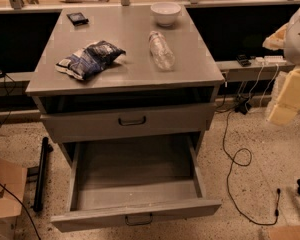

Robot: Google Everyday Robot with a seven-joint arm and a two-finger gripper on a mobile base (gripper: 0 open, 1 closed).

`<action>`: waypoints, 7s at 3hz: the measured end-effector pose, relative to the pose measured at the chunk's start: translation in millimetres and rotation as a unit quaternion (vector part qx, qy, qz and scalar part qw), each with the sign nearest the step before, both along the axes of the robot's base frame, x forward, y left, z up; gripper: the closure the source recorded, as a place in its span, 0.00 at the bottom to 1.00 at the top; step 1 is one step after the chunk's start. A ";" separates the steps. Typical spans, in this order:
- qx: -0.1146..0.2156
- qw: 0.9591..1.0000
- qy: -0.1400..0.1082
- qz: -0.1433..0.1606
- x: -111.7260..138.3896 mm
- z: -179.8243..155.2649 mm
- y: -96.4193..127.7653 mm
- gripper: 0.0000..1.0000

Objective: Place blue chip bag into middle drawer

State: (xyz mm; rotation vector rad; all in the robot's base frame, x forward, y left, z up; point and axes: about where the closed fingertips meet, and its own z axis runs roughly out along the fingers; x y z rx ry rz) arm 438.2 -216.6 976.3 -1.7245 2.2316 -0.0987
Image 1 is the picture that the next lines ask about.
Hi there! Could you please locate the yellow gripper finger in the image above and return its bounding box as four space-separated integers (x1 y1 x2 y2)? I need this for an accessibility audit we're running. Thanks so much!
262 24 288 51
266 65 300 125

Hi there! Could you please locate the blue chip bag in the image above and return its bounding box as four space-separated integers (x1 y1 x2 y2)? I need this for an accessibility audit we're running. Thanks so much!
55 40 126 81

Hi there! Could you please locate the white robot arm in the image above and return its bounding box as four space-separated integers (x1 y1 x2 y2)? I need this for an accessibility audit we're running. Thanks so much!
262 8 300 125

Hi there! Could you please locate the grey drawer cabinet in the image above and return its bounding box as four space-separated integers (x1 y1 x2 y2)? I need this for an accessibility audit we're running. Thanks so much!
27 5 224 162

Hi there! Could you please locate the open grey lower drawer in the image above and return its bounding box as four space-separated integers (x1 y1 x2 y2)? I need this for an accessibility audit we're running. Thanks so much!
51 134 221 232

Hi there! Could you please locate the closed grey upper drawer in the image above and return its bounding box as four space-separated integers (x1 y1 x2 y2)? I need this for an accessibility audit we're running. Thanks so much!
41 103 215 143

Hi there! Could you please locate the white power strip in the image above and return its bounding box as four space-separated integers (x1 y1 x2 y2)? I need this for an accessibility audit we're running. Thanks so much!
255 56 286 65

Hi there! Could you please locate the black device on ledge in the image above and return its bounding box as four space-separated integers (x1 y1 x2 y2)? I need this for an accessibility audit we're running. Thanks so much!
236 54 251 67

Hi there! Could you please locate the black power adapter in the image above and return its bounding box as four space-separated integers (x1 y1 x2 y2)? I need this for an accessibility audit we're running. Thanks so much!
235 100 251 115

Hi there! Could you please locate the white ceramic bowl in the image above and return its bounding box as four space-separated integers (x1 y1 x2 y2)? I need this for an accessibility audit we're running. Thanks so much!
150 2 181 26

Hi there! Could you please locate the clear plastic water bottle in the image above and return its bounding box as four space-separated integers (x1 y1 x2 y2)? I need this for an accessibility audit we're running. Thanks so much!
149 31 175 70

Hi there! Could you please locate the small black packet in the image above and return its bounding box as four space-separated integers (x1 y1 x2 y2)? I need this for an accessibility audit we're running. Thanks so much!
67 12 89 26

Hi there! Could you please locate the black bar on floor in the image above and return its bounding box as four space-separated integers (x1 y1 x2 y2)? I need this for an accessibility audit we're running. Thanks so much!
33 137 53 212

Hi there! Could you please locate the cardboard box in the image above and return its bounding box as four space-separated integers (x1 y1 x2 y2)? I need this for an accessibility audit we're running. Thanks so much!
0 158 27 240

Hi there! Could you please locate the black floor cable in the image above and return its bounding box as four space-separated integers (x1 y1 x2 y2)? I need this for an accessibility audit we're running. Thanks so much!
221 109 282 227

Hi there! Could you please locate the black cable over box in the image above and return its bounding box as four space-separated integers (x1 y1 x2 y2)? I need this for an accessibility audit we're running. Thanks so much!
0 174 43 240

